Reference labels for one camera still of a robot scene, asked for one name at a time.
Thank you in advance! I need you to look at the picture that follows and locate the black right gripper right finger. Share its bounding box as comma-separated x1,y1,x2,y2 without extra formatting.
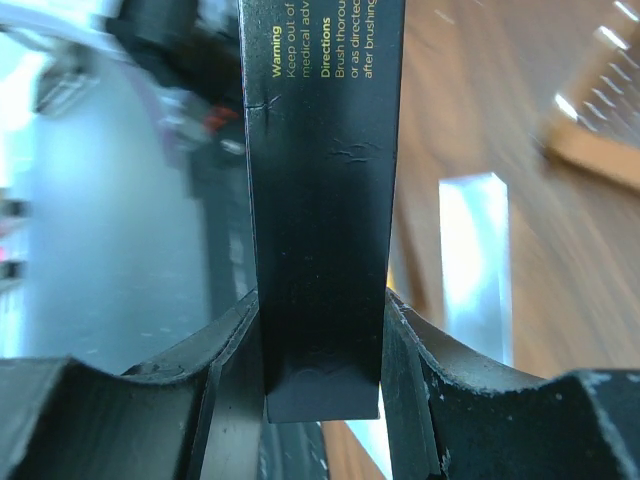
382,293,639,479

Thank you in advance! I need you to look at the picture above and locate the silver R&O charcoal toothpaste box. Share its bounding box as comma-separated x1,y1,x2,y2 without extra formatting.
239,1,405,423

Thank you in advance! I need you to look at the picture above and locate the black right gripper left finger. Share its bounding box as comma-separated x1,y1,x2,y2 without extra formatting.
1,293,264,479

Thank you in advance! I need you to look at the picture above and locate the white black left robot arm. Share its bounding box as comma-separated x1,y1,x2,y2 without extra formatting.
3,1,245,157

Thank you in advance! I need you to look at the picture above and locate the wooden three-tier shelf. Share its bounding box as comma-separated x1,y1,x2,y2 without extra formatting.
541,1,639,190

